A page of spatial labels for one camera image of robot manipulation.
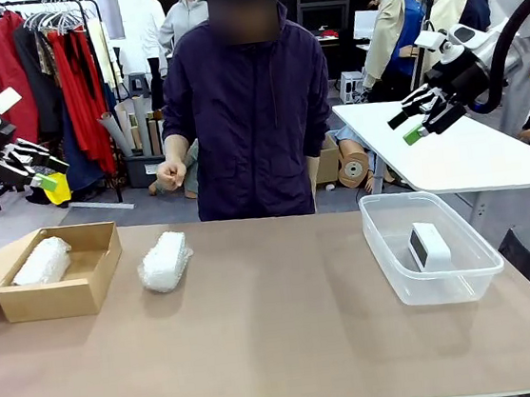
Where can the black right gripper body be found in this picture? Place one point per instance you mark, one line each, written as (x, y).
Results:
(460, 85)

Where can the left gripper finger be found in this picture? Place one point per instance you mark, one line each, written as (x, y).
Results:
(48, 182)
(37, 155)

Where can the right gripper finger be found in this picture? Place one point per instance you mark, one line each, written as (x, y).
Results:
(419, 102)
(413, 136)

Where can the white digital clock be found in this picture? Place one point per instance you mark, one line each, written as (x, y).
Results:
(433, 244)

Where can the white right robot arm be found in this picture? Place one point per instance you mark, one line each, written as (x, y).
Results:
(520, 45)

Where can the person's left forearm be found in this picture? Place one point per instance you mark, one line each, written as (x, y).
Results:
(313, 178)

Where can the person's right forearm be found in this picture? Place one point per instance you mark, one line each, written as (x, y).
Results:
(177, 148)

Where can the rounded bubble-wrapped clock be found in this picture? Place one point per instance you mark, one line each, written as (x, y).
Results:
(164, 262)

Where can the person's right hand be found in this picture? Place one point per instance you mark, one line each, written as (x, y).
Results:
(172, 174)

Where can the yellow cloth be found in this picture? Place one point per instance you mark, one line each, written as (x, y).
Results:
(59, 193)

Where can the white side table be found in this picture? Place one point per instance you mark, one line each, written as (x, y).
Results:
(462, 161)

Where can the metal bar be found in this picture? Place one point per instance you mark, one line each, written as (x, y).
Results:
(103, 205)

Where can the black hanging garment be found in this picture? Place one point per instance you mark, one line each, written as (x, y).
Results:
(42, 90)

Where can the cardboard spool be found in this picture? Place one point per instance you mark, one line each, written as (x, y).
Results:
(353, 167)

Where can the white computer case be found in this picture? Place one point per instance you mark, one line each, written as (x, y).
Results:
(352, 85)

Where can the red dress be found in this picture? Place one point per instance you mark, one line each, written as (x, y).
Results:
(81, 99)

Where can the mannequin in beige coat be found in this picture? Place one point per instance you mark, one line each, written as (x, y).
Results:
(401, 25)

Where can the grey slanted paper roll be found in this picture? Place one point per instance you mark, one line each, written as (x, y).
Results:
(116, 136)

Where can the red coat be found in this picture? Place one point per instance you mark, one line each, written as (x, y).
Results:
(10, 60)

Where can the small cardboard box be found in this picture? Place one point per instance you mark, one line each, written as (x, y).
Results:
(328, 162)

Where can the beige paper roll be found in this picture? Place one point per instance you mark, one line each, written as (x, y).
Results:
(126, 125)

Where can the white monitor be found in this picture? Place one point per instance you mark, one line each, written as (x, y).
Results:
(366, 24)

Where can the dark storage bin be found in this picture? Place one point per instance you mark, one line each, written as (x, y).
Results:
(142, 171)

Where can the tall grey paper roll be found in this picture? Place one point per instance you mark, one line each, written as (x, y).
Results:
(142, 126)

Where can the red cloth item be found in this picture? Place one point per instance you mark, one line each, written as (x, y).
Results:
(330, 33)

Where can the brown paper roll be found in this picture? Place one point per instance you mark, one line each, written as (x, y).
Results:
(154, 137)

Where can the black clothes rack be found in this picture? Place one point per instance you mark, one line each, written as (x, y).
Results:
(103, 59)

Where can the open brown cardboard box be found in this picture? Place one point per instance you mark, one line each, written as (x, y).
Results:
(65, 298)

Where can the cream hanging garment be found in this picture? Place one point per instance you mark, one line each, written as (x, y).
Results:
(102, 54)

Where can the small dark stool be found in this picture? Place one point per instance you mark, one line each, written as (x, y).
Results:
(138, 83)

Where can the white paper roll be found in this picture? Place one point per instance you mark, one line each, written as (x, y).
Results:
(162, 133)

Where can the clear plastic container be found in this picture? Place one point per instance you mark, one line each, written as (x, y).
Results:
(447, 283)

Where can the person in white shirt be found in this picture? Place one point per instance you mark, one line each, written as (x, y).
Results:
(153, 39)

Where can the person in purple jacket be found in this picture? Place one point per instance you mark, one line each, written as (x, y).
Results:
(247, 128)

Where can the person in grey hoodie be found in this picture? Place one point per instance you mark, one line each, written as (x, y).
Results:
(182, 21)

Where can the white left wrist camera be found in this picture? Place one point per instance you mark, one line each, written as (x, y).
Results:
(6, 100)

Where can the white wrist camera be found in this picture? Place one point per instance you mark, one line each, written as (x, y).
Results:
(6, 100)
(430, 41)

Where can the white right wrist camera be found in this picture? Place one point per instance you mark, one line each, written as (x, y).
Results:
(430, 41)

